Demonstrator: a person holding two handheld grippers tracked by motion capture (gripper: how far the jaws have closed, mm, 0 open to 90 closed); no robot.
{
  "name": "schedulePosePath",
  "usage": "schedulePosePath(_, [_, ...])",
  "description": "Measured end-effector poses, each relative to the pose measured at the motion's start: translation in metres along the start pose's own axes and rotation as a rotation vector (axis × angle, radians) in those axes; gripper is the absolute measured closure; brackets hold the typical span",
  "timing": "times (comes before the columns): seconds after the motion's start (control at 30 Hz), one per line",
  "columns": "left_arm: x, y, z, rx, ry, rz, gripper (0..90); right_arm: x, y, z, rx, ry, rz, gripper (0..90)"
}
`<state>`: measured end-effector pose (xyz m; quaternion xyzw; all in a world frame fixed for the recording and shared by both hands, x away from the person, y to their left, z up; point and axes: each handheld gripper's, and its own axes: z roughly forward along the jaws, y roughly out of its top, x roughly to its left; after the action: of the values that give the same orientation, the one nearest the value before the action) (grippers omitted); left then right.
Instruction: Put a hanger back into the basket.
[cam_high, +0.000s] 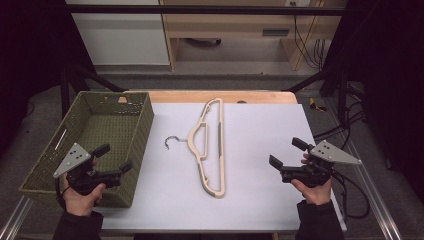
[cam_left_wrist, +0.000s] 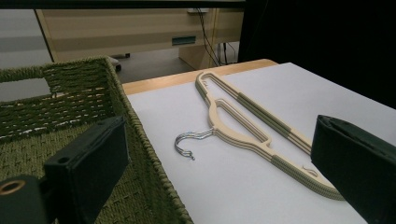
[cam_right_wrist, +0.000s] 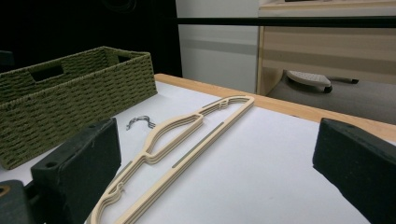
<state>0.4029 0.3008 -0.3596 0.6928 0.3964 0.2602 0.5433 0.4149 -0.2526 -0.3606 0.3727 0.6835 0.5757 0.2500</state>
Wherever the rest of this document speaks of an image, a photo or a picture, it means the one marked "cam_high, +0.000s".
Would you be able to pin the black curtain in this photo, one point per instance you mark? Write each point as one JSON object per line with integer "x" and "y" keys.
{"x": 30, "y": 50}
{"x": 390, "y": 66}

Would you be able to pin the green woven basket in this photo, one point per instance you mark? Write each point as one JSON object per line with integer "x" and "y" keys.
{"x": 100, "y": 133}

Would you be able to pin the white table mat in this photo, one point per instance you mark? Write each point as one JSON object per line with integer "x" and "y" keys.
{"x": 260, "y": 140}

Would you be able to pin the aluminium rail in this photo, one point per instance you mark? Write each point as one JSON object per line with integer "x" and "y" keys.
{"x": 15, "y": 218}
{"x": 373, "y": 186}

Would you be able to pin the black horizontal frame bar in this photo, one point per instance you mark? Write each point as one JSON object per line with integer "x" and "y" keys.
{"x": 200, "y": 10}

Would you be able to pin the beige plastic clothes hanger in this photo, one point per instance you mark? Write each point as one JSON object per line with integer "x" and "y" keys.
{"x": 220, "y": 160}

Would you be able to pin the person's left hand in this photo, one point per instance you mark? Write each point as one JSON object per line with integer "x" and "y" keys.
{"x": 81, "y": 203}

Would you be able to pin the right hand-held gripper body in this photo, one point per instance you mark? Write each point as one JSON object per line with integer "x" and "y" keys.
{"x": 313, "y": 175}

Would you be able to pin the person's right hand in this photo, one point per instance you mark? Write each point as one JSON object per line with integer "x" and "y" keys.
{"x": 316, "y": 195}

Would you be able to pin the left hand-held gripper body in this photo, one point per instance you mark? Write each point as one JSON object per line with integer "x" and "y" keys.
{"x": 83, "y": 181}

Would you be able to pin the black slanted frame strut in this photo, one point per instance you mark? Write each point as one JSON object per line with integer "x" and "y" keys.
{"x": 86, "y": 78}
{"x": 320, "y": 78}

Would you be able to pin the white cabinet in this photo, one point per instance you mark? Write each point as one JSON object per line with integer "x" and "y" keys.
{"x": 126, "y": 40}

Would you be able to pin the light wooden desk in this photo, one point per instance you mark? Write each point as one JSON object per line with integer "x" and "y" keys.
{"x": 233, "y": 25}

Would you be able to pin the yellow and black floor item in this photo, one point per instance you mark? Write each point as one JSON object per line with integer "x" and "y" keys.
{"x": 315, "y": 105}

